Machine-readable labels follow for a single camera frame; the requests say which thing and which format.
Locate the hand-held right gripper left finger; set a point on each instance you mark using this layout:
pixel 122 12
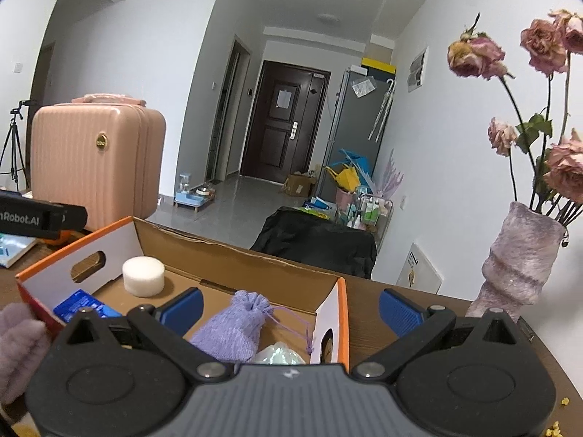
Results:
pixel 184 312

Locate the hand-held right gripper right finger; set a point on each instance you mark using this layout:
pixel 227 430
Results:
pixel 401 312

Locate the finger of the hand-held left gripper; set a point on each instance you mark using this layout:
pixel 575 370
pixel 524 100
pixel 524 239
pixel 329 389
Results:
pixel 75 218

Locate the white round sponge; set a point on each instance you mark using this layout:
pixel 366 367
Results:
pixel 143 277

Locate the red orange cardboard box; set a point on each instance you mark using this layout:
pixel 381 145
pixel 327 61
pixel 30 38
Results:
pixel 205 255

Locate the blue tissue packet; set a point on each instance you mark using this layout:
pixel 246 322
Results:
pixel 79 302

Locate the clear plastic bag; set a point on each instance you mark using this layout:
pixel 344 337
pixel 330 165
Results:
pixel 278 355

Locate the lavender fluffy hair band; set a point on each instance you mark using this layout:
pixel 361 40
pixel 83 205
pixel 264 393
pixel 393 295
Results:
pixel 22 350

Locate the blue facial tissue pack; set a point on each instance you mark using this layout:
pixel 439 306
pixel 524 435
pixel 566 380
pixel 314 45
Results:
pixel 13 250

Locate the white leaning board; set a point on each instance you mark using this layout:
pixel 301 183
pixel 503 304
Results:
pixel 419 268

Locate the pink ribbed suitcase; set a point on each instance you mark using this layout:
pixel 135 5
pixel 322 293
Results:
pixel 91 164

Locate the black tripod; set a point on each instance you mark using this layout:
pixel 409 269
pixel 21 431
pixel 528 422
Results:
pixel 15 118

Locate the trolley with bottles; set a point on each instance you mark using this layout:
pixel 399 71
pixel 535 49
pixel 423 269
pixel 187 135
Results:
pixel 371 211

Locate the black cloth cover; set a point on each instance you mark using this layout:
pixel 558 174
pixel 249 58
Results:
pixel 314 241

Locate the blue pet feeder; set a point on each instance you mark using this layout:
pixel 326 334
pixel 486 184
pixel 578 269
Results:
pixel 186 196

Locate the eyeglasses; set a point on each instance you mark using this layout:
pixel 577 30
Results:
pixel 524 330

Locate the pink bucket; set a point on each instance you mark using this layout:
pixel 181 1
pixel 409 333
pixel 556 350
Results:
pixel 345 198

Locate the pink textured vase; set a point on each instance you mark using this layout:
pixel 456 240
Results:
pixel 519 255

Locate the purple feather decoration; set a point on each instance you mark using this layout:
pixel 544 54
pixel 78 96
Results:
pixel 389 175

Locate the blue folding stool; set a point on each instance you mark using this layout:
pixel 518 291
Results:
pixel 355 159

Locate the brown cardboard floor box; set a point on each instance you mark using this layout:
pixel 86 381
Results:
pixel 298 186

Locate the grey refrigerator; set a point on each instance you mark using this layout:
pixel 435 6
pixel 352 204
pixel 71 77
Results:
pixel 355 136

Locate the scattered yellow crumbs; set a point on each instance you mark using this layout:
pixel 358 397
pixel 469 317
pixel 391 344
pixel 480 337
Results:
pixel 564 401

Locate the dark brown entrance door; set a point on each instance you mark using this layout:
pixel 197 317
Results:
pixel 273 145

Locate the clear folded umbrella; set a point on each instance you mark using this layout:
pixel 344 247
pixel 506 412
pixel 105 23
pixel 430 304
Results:
pixel 382 109

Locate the yellow black box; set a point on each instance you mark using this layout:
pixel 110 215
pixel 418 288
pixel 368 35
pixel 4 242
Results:
pixel 378 63

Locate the dried pink roses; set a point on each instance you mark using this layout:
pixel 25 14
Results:
pixel 478 57

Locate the round ceiling light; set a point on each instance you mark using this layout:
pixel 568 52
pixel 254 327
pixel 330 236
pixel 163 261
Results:
pixel 328 18

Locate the dark side door frame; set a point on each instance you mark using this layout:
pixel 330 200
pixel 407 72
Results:
pixel 227 114

